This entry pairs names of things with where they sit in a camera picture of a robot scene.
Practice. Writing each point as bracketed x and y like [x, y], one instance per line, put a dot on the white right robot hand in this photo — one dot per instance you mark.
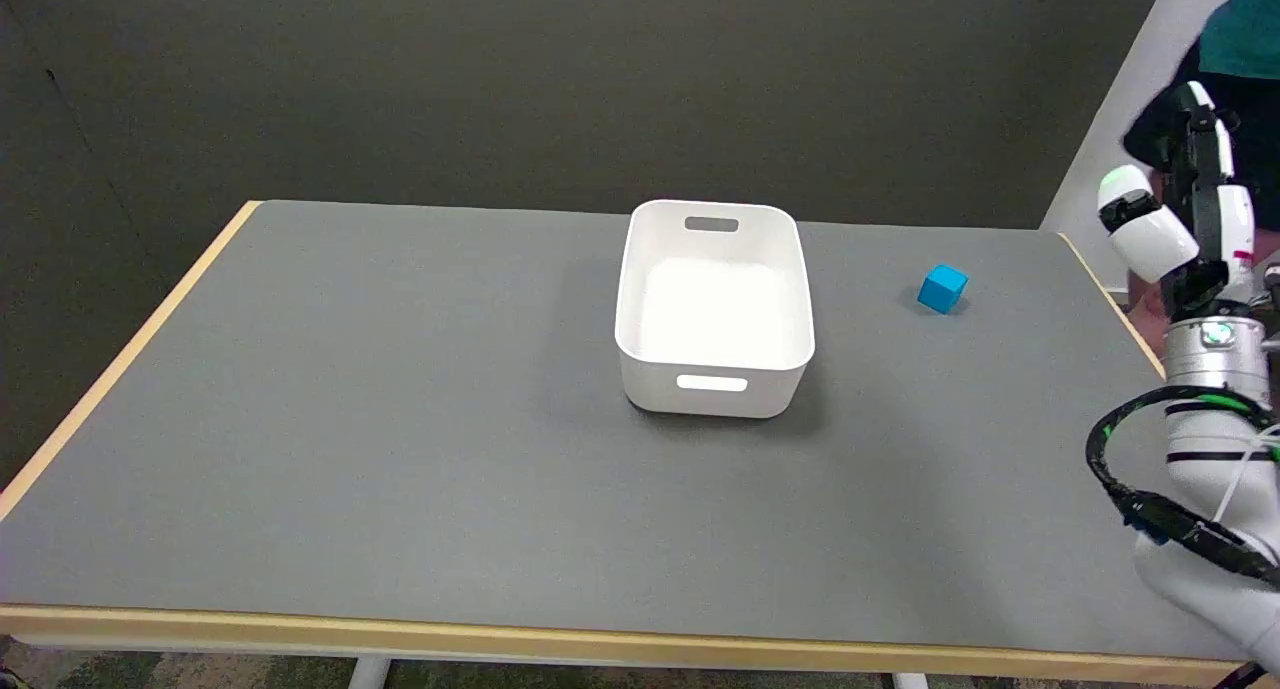
[1160, 237]

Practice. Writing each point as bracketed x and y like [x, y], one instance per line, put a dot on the blue wooden cube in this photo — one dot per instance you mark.
[941, 288]

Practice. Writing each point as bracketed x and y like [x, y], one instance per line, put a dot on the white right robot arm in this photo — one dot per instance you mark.
[1215, 439]

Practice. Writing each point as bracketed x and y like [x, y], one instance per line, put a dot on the white plastic bin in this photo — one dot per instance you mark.
[714, 309]

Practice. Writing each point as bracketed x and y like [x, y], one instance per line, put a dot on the white table leg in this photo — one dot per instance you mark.
[369, 672]
[910, 681]

